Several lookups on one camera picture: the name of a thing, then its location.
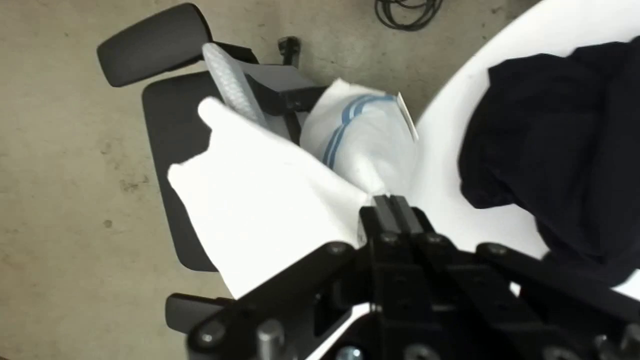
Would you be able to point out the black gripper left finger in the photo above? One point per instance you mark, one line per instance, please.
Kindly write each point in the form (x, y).
(382, 216)

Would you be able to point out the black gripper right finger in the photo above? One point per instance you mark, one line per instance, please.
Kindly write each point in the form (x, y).
(405, 215)

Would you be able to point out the white towel with blue stripes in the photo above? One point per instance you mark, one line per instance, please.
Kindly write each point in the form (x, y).
(267, 200)

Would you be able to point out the grey office chair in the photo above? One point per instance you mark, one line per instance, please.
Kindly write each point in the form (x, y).
(167, 106)

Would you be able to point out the black cloth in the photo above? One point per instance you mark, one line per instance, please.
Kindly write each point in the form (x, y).
(567, 147)

